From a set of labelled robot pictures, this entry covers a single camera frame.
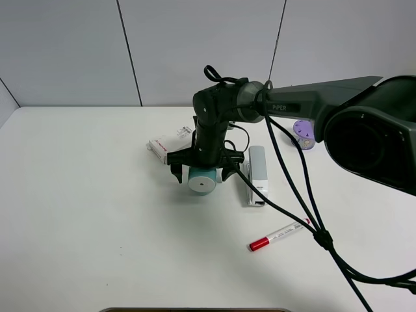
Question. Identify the dark robot arm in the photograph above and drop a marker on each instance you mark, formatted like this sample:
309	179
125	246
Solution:
367	124

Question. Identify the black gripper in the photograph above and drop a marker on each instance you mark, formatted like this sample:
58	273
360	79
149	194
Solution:
206	151

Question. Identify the teal pencil sharpener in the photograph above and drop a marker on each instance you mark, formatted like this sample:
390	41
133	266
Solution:
202	180

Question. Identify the red whiteboard marker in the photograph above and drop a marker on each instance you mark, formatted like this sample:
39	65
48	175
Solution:
275	236

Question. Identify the white grey stapler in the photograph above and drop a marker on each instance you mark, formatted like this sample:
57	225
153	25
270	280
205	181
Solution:
255	169

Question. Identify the purple round container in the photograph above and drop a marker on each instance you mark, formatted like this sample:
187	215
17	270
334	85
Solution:
303	133

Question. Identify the white rectangular box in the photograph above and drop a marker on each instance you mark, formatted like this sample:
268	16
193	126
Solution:
173	139

